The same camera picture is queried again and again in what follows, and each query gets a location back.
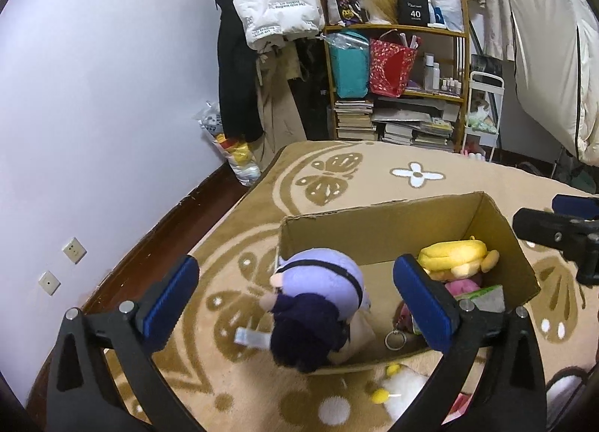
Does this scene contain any beige trench coat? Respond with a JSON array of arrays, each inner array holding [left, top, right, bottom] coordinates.
[[255, 43, 308, 171]]

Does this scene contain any white trolley cart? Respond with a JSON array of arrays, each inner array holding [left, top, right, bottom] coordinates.
[[461, 71, 505, 162]]

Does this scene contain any red gift bag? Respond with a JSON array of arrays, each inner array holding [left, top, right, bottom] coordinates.
[[369, 34, 420, 98]]

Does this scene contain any pile of books and papers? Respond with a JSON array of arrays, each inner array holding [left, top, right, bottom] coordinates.
[[381, 107, 462, 152]]

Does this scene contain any green white cat plush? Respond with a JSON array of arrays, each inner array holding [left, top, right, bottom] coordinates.
[[468, 100, 498, 134]]

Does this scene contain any pink bear plush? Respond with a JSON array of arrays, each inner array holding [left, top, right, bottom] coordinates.
[[444, 273, 486, 297]]

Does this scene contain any clear plastic snack bag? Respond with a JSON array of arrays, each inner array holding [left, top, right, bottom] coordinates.
[[197, 102, 262, 188]]

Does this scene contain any stack of old books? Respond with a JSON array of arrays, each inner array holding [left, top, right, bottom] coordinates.
[[334, 99, 378, 142]]

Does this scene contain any black hanging garment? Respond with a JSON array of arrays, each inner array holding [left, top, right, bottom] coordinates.
[[288, 36, 333, 141]]

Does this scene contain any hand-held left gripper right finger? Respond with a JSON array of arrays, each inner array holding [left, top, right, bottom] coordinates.
[[390, 253, 549, 432]]

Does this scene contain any white fluffy plush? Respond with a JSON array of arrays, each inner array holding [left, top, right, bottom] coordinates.
[[372, 363, 429, 419]]

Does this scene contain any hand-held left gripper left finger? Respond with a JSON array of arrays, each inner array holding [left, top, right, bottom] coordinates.
[[47, 254, 203, 432]]

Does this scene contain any purple-haired plush doll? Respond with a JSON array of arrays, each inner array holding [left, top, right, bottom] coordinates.
[[235, 247, 375, 373]]

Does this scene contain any white wall socket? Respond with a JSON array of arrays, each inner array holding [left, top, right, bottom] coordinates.
[[38, 270, 62, 296], [62, 238, 88, 265]]

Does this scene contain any teal bag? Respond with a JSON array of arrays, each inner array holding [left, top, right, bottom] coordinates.
[[328, 30, 370, 100]]

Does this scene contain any yellow duck plush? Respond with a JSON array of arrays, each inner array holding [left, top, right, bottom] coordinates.
[[417, 235, 501, 282]]

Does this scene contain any white quilted cover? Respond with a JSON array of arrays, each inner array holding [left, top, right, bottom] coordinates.
[[508, 0, 599, 164]]

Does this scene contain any metal key ring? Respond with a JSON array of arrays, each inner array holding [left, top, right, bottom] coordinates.
[[384, 301, 422, 351]]

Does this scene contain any printed cardboard box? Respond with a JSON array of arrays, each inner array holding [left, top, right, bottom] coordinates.
[[276, 191, 542, 375]]

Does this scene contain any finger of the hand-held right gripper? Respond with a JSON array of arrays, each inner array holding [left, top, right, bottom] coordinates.
[[552, 194, 599, 220], [512, 207, 599, 252]]

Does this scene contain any white fuzzy cloth dark trim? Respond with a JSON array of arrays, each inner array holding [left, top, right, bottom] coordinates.
[[545, 365, 590, 419]]

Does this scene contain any wooden shelf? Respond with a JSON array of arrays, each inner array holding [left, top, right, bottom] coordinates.
[[323, 0, 471, 155]]

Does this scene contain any black long coat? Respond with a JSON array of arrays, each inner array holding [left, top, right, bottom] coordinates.
[[213, 0, 264, 143]]

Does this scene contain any black box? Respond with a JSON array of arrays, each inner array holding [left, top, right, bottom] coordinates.
[[398, 0, 430, 28]]

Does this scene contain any pink wrapped bow plush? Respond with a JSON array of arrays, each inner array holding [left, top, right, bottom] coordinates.
[[451, 392, 473, 417]]

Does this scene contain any beige floral blanket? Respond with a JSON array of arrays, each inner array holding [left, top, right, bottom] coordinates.
[[82, 139, 599, 432]]

